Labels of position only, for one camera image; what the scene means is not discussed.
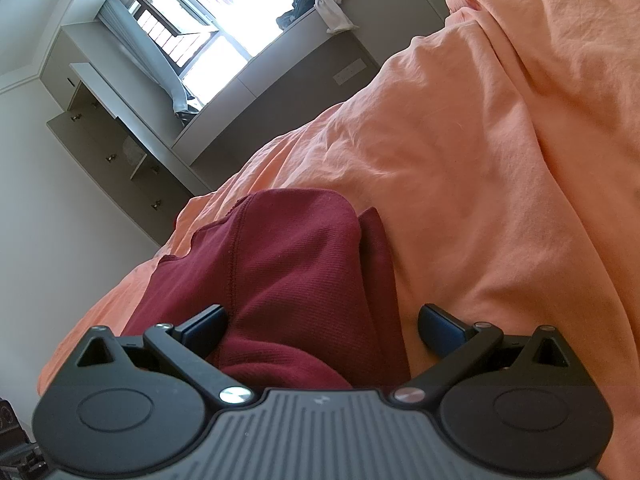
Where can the orange duvet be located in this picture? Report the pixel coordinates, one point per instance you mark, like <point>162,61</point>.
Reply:
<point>475,160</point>

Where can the grey desk with drawers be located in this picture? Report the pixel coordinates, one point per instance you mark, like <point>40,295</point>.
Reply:
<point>95,130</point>

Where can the white cloth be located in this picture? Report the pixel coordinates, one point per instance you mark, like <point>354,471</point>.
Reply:
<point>334,12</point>

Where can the pale curtain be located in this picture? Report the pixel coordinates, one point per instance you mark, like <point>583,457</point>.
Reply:
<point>150,65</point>

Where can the white wall socket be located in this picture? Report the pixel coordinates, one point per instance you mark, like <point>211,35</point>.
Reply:
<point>348,71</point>

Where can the window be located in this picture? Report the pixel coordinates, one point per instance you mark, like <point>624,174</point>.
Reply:
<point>200,15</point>

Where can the maroon long-sleeve shirt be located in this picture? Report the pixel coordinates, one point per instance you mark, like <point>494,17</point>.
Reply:
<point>290,280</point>

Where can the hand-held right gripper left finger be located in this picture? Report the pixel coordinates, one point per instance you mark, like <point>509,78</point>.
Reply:
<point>206,331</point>

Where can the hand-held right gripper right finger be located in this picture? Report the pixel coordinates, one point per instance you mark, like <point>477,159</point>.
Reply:
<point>439,332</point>

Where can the grey window bench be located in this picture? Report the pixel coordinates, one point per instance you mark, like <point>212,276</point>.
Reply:
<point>280,95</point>

